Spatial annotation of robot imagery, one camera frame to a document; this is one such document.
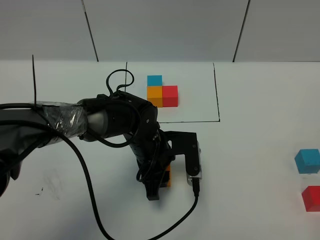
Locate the orange template block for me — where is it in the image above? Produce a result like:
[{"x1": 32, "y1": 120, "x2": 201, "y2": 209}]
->
[{"x1": 147, "y1": 86, "x2": 163, "y2": 108}]

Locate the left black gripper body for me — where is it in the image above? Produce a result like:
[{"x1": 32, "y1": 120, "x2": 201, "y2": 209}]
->
[{"x1": 129, "y1": 129, "x2": 171, "y2": 184}]

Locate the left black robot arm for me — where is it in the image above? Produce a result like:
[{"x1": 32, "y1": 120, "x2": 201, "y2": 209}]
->
[{"x1": 0, "y1": 91, "x2": 173, "y2": 201}]

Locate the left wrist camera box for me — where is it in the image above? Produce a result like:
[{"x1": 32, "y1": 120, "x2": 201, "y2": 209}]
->
[{"x1": 164, "y1": 130, "x2": 202, "y2": 188}]

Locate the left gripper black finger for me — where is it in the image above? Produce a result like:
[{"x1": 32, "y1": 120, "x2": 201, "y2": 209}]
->
[{"x1": 143, "y1": 170, "x2": 165, "y2": 201}]

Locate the red template block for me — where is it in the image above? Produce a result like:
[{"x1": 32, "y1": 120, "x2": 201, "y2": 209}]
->
[{"x1": 162, "y1": 85, "x2": 179, "y2": 107}]

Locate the blue template block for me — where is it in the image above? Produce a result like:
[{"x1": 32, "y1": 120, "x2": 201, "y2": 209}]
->
[{"x1": 147, "y1": 75, "x2": 163, "y2": 87}]

